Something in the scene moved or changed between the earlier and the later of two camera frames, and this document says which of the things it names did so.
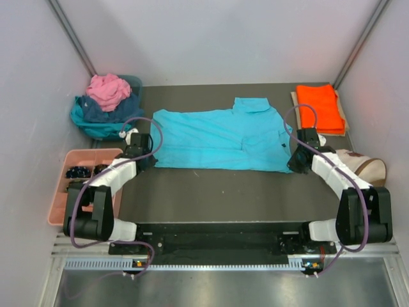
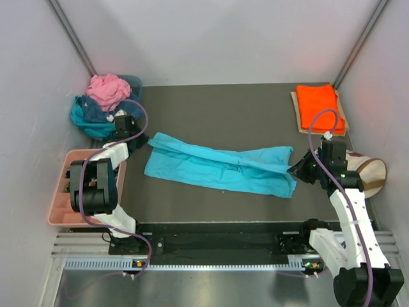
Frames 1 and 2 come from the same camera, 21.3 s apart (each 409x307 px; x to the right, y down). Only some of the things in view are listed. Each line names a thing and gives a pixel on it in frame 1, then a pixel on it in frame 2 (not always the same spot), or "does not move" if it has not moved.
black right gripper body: x=294 y=163 -> x=309 y=169
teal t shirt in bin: x=98 y=130 does not move
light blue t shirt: x=250 y=137 -> x=261 y=171
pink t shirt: x=108 y=91 does not move
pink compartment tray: x=89 y=158 does not move
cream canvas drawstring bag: x=373 y=171 does not move
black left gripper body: x=150 y=162 -> x=140 y=140
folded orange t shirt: x=319 y=108 does not move
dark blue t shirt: x=130 y=108 does not move
